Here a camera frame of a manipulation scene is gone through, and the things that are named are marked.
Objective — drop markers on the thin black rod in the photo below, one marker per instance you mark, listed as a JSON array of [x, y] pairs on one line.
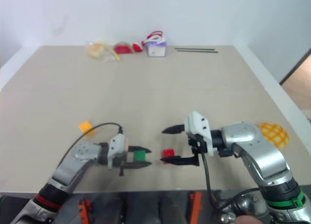
[[194, 48], [198, 51]]

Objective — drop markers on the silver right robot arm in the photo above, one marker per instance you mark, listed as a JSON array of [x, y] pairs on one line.
[[255, 160]]

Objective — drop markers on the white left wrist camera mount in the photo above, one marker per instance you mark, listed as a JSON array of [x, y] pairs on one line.
[[117, 146]]

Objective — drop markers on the small red toy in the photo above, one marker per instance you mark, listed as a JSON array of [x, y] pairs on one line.
[[137, 47]]

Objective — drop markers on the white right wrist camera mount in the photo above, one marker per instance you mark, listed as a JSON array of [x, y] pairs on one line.
[[198, 126]]

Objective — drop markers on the orange bracket under table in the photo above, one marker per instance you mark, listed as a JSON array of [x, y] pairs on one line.
[[85, 209], [195, 207]]

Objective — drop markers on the purple and white box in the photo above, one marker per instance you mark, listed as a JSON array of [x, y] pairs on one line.
[[156, 49]]

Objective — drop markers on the dark rounded shape under table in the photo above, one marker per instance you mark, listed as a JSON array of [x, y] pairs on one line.
[[150, 208]]

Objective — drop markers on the orange cube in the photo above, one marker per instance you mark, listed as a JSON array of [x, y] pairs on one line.
[[85, 127]]

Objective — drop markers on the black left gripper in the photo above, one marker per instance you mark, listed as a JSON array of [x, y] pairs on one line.
[[122, 160]]

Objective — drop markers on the yellow pineapple bun toy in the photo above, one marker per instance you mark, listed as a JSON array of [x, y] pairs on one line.
[[275, 135]]

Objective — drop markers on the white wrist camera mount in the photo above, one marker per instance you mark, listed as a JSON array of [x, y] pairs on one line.
[[198, 126], [117, 146]]

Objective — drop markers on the clear bag with bread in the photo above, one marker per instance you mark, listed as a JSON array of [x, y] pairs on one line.
[[98, 51]]

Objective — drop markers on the green cube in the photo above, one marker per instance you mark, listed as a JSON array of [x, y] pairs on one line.
[[139, 156]]

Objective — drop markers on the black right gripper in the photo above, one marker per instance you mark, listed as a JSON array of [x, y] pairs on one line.
[[197, 143]]

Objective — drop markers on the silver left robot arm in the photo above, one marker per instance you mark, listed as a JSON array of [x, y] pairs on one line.
[[73, 165]]

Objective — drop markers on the dark door frame strip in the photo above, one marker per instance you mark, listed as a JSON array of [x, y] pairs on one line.
[[295, 66]]

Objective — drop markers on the red cube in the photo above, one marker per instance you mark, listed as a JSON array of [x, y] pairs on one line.
[[168, 153]]

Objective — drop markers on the red fruit slice toy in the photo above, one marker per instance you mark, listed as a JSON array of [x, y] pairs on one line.
[[123, 48]]

